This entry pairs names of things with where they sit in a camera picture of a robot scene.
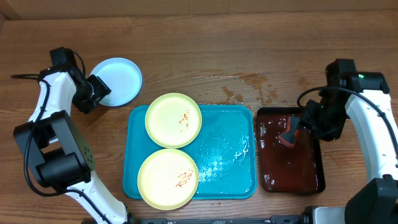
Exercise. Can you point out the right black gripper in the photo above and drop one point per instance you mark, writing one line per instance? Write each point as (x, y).
(302, 123)

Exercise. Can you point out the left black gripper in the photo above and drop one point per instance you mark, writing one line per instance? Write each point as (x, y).
(102, 89)

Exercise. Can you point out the light blue plate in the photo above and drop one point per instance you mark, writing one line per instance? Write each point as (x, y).
(123, 77)

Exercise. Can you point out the red black sponge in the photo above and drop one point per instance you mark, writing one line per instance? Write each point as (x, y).
(287, 137)

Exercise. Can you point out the yellow plate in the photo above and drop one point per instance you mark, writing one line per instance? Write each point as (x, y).
(168, 179)
(173, 120)

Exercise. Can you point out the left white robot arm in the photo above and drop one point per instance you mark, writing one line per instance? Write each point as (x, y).
(57, 158)

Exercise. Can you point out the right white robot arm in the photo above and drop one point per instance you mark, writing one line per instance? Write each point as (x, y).
(362, 97)

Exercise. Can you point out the dark red water tray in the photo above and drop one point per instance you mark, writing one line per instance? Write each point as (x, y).
(298, 169)

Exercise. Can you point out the teal plastic tray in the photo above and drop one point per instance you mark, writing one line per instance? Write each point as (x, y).
(224, 152)

